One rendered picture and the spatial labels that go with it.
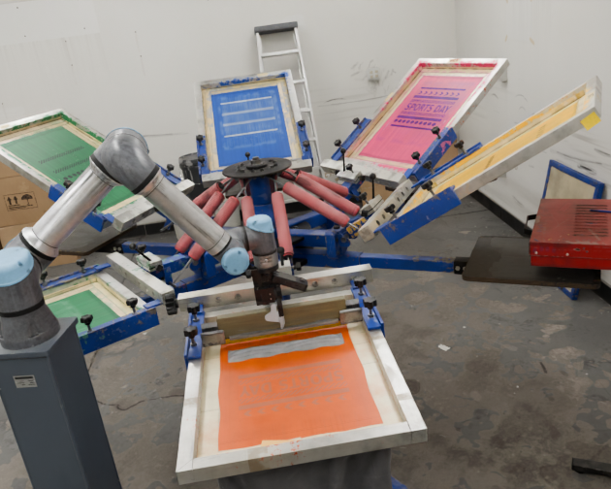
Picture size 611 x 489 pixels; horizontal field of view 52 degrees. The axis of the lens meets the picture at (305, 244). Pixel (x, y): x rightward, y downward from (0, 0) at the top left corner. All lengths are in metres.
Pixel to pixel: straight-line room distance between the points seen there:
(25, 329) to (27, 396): 0.19
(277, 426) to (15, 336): 0.71
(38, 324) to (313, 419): 0.75
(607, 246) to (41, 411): 1.75
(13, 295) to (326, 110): 4.63
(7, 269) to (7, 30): 4.60
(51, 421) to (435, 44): 5.08
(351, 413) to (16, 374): 0.88
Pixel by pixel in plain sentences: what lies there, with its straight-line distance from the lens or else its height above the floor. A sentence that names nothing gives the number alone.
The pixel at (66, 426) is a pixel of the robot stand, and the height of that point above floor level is 0.96.
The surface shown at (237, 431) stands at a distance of 1.67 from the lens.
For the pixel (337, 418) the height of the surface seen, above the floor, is 0.96.
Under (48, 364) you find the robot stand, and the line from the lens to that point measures 1.77.
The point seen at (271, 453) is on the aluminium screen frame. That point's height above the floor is 0.99.
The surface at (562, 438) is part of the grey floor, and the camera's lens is 3.14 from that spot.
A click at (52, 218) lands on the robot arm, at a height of 1.48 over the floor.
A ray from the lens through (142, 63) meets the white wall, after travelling 5.98.
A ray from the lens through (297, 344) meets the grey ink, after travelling 1.96.
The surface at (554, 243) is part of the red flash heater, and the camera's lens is 2.22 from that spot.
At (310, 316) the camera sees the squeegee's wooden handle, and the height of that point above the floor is 1.02.
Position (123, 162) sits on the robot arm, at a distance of 1.65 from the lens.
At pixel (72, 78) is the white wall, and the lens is 6.10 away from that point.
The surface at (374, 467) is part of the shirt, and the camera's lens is 1.71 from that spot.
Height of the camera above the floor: 1.95
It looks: 21 degrees down
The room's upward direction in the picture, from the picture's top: 7 degrees counter-clockwise
